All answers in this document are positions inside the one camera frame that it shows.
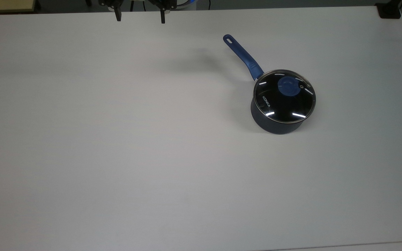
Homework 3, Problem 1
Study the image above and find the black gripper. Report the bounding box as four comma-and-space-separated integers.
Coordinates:
99, 0, 177, 24

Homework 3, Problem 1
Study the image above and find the glass lid with blue knob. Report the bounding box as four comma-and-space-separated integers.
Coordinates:
253, 69, 317, 124

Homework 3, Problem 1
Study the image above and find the beige board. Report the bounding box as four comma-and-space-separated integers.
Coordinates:
0, 0, 36, 13

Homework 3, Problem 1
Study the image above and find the dark saucepan with blue handle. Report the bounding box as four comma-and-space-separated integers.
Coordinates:
223, 34, 317, 135

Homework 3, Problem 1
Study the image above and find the black clamp mount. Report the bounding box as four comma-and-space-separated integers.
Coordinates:
377, 0, 402, 19

